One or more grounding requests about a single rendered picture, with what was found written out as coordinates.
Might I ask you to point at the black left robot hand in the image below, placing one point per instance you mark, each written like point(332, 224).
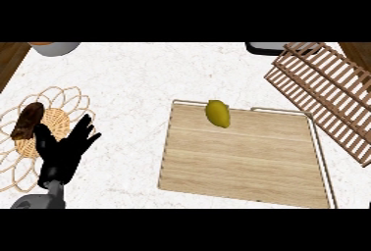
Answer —
point(61, 153)

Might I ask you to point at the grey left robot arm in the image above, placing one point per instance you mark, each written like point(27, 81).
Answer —
point(42, 199)

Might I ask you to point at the yellow squash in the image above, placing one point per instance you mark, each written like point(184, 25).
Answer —
point(218, 113)

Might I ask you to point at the pale wooden tray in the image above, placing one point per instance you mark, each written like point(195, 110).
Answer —
point(246, 153)

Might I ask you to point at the brown wooden slatted tiered shelf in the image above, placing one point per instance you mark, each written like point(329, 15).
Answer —
point(325, 94)

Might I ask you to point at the woven wicker flower placemat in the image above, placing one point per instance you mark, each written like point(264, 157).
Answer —
point(35, 130)

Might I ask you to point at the brown bread loaf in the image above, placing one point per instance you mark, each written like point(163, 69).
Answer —
point(29, 121)

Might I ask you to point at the grey round pot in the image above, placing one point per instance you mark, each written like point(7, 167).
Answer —
point(54, 47)

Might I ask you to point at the dark appliance with pale top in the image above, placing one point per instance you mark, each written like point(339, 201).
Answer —
point(273, 48)

